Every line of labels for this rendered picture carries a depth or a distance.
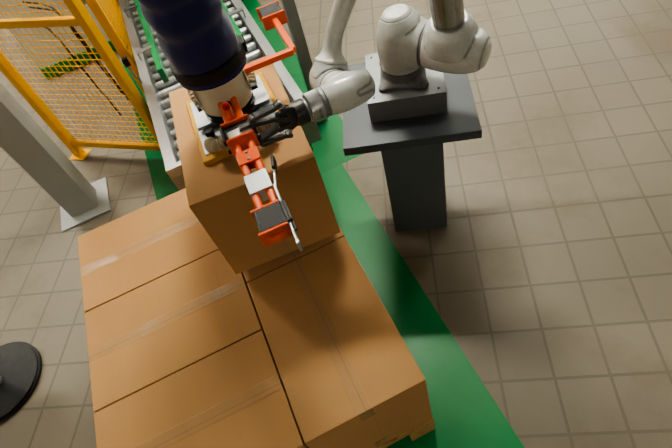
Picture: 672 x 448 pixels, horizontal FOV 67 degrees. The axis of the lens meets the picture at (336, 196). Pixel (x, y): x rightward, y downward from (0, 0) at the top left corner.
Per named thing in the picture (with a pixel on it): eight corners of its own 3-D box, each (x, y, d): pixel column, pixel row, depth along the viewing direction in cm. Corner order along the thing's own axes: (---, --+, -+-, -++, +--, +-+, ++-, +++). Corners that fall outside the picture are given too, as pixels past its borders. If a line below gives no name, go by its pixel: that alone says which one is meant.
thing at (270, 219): (256, 222, 126) (249, 210, 122) (283, 210, 126) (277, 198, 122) (265, 247, 120) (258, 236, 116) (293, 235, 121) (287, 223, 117)
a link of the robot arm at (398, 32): (391, 45, 193) (384, -7, 176) (436, 52, 185) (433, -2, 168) (372, 72, 186) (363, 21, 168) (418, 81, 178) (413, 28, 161)
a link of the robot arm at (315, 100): (333, 122, 147) (315, 130, 146) (322, 104, 152) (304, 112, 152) (327, 97, 140) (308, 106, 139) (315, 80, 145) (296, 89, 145)
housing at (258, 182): (247, 187, 134) (241, 177, 131) (271, 177, 135) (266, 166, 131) (254, 206, 130) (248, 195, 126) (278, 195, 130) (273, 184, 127)
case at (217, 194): (210, 164, 218) (168, 92, 187) (296, 130, 220) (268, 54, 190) (236, 274, 179) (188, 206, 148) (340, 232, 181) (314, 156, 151)
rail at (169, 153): (122, -5, 384) (109, -29, 369) (129, -8, 384) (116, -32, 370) (183, 196, 236) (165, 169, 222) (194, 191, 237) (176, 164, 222)
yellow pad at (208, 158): (187, 106, 180) (181, 95, 176) (213, 95, 180) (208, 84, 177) (205, 167, 158) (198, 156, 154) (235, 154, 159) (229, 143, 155)
